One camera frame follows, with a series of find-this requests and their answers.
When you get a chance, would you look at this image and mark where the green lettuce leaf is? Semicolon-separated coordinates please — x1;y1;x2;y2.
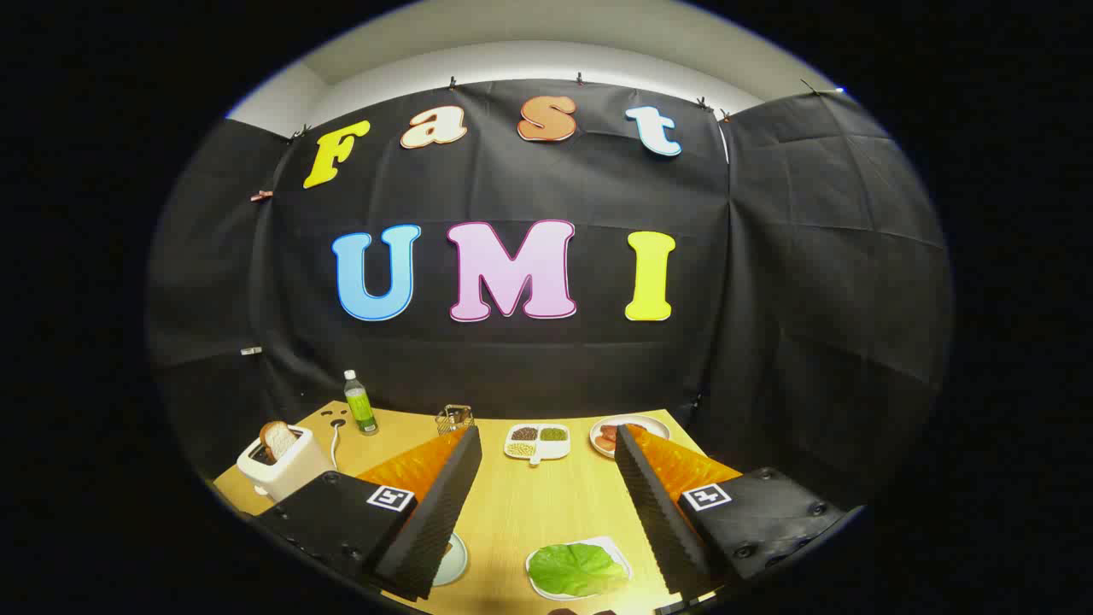
528;543;628;597

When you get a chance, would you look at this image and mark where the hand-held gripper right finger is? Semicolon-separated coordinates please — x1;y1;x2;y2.
613;424;865;599

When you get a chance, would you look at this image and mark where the white divided dish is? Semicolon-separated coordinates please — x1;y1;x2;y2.
504;423;571;466

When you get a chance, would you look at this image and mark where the black backdrop cloth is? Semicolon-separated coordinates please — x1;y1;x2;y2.
145;79;953;513

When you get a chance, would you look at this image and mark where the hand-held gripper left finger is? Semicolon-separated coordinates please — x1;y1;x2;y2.
254;425;483;603

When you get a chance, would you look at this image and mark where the pale green round plate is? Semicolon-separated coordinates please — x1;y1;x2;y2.
431;531;470;588

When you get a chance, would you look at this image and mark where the white toaster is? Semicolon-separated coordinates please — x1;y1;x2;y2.
237;425;336;502

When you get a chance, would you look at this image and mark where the green label plastic bottle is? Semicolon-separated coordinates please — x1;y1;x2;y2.
343;370;379;436

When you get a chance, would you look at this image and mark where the white leaf-shaped plate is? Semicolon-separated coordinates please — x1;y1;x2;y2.
525;536;633;601

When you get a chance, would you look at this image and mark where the white round plate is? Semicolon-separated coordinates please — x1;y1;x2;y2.
589;414;671;460

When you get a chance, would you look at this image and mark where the toasted bread slice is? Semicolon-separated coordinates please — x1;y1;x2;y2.
260;421;299;462

